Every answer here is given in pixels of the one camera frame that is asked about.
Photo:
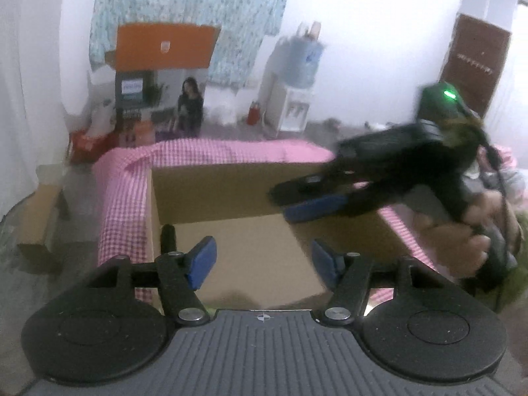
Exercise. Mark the pink checkered bedsheet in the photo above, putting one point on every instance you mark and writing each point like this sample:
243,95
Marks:
123,198

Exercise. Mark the brown cardboard box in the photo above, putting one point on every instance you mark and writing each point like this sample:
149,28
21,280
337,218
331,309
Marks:
231,251

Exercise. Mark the small cardboard box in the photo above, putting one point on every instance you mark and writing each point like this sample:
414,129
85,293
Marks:
41,222

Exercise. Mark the red box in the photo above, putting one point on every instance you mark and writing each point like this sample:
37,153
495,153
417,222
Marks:
86,144

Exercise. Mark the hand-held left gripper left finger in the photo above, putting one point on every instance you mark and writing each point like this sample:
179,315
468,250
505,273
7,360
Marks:
202,262

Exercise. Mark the brown wooden door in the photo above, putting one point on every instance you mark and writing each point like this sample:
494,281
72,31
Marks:
474,62

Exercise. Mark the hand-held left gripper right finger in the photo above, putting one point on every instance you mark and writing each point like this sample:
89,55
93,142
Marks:
326,264

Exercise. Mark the small pink bottle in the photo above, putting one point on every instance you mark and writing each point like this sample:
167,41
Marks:
316,29

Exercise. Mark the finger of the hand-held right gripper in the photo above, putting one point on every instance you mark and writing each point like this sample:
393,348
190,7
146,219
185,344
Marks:
317,209
313,185

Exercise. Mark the white water dispenser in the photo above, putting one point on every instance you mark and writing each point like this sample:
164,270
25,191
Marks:
288,107

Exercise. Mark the floral curtain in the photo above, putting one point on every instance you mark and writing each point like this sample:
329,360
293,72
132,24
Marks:
185,0

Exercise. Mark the small white bottle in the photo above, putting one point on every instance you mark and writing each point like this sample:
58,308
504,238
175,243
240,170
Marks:
303,31

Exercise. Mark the person's right hand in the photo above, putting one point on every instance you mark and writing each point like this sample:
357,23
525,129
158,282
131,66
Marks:
468,251

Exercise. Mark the red bottle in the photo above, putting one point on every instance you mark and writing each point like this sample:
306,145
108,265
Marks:
253,113

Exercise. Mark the white plastic bag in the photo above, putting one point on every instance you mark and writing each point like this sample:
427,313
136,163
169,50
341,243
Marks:
103,119
225,113

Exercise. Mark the white curtain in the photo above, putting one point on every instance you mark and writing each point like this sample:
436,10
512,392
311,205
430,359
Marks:
29,111

